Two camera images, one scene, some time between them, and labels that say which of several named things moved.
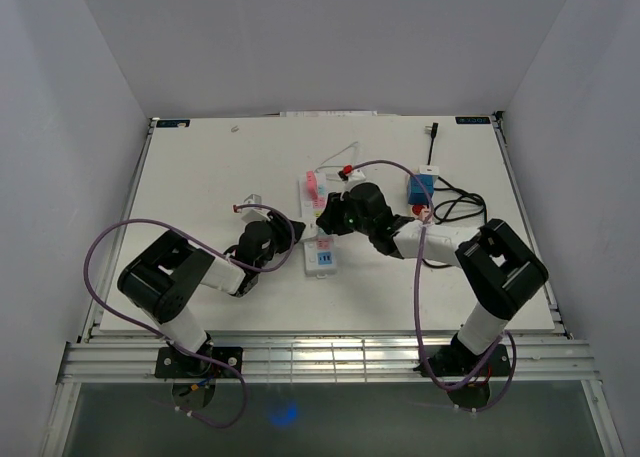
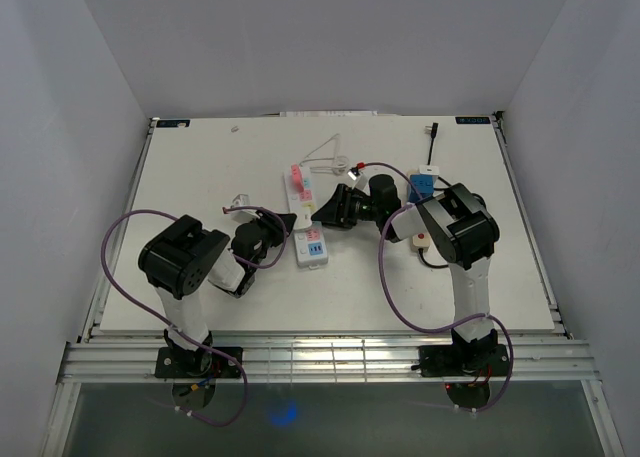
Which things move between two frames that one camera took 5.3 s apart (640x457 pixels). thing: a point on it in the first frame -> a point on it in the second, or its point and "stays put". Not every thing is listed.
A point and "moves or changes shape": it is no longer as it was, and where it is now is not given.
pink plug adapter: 318,202 -> 297,177
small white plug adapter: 310,230 -> 303,219
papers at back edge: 328,114 stays put
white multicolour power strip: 320,252 moves or changes shape
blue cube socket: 416,195 stays put
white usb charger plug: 429,169 stays put
